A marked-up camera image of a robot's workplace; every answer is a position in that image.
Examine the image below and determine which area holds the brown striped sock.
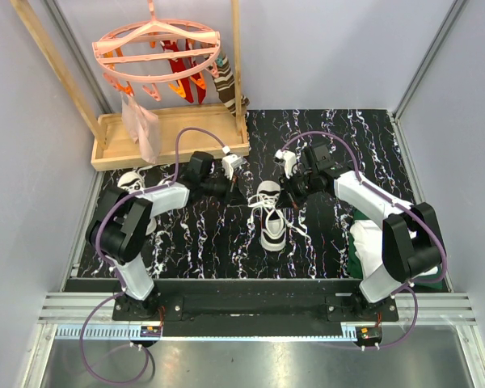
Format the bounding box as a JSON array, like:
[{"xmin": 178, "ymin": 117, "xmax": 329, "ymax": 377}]
[{"xmin": 213, "ymin": 51, "xmax": 236, "ymax": 117}]

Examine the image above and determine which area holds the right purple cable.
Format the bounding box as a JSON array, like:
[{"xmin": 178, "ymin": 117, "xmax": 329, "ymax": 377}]
[{"xmin": 278, "ymin": 131, "xmax": 448, "ymax": 351}]

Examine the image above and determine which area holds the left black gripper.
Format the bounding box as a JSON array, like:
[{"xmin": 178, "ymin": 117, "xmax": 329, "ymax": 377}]
[{"xmin": 200, "ymin": 170, "xmax": 248, "ymax": 207}]

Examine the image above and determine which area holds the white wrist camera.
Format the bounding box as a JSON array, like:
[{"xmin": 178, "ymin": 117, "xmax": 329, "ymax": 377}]
[
  {"xmin": 274, "ymin": 150, "xmax": 297, "ymax": 179},
  {"xmin": 221, "ymin": 145, "xmax": 245, "ymax": 180}
]

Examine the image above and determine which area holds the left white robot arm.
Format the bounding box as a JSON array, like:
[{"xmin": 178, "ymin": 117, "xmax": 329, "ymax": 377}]
[{"xmin": 86, "ymin": 151, "xmax": 247, "ymax": 320}]

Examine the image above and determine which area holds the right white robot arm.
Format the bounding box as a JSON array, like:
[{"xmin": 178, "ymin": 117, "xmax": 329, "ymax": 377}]
[{"xmin": 275, "ymin": 145, "xmax": 446, "ymax": 321}]

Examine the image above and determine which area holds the green folded cloth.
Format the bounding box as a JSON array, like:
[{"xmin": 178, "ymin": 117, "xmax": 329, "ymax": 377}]
[{"xmin": 345, "ymin": 208, "xmax": 444, "ymax": 290}]

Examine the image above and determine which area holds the translucent plastic bag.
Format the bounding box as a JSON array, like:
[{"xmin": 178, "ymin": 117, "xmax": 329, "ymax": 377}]
[{"xmin": 121, "ymin": 95, "xmax": 162, "ymax": 165}]

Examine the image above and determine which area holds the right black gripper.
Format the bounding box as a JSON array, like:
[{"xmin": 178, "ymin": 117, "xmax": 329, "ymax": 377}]
[{"xmin": 276, "ymin": 169, "xmax": 318, "ymax": 211}]

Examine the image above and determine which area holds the red sock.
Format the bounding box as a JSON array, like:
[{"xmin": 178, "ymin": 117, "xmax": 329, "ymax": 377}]
[
  {"xmin": 161, "ymin": 40, "xmax": 194, "ymax": 103},
  {"xmin": 185, "ymin": 39, "xmax": 207, "ymax": 104}
]

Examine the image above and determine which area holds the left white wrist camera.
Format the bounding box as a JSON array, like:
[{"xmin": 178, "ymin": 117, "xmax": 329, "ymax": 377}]
[{"xmin": 221, "ymin": 145, "xmax": 245, "ymax": 180}]

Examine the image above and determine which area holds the white shoelace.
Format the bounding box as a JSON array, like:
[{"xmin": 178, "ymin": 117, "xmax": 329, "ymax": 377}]
[{"xmin": 248, "ymin": 194, "xmax": 308, "ymax": 251}]

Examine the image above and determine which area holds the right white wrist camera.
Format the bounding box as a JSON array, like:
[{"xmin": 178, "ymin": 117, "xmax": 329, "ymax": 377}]
[{"xmin": 274, "ymin": 150, "xmax": 297, "ymax": 179}]

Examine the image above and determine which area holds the pink round clip hanger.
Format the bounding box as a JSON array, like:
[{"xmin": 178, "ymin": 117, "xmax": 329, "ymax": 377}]
[{"xmin": 92, "ymin": 1, "xmax": 221, "ymax": 103}]

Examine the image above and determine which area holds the purple cable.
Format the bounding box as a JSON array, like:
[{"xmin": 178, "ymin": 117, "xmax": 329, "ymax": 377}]
[
  {"xmin": 278, "ymin": 131, "xmax": 448, "ymax": 351},
  {"xmin": 78, "ymin": 127, "xmax": 231, "ymax": 384}
]

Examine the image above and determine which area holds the white sneaker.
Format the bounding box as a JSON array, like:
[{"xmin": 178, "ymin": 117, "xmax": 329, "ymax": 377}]
[
  {"xmin": 257, "ymin": 180, "xmax": 287, "ymax": 252},
  {"xmin": 117, "ymin": 171, "xmax": 157, "ymax": 236}
]

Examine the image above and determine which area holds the wooden tray rack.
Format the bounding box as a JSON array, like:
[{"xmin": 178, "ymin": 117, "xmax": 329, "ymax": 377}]
[{"xmin": 11, "ymin": 1, "xmax": 250, "ymax": 171}]

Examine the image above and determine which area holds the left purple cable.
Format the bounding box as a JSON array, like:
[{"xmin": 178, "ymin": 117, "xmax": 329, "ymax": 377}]
[{"xmin": 78, "ymin": 127, "xmax": 231, "ymax": 384}]

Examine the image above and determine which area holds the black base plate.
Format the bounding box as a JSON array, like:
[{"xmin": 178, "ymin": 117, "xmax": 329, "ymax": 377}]
[{"xmin": 112, "ymin": 294, "xmax": 399, "ymax": 339}]

